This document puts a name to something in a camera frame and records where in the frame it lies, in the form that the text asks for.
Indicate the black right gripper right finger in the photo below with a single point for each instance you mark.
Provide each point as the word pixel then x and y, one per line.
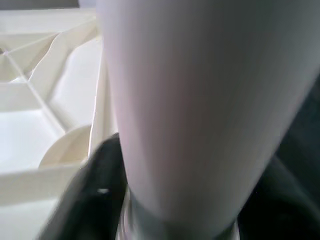
pixel 287 200

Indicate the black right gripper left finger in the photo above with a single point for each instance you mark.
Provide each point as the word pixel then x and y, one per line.
pixel 95 200

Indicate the white plastic children table top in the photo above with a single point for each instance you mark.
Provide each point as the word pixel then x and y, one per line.
pixel 50 112

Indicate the white tapered table leg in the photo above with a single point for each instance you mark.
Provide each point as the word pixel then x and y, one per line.
pixel 200 87

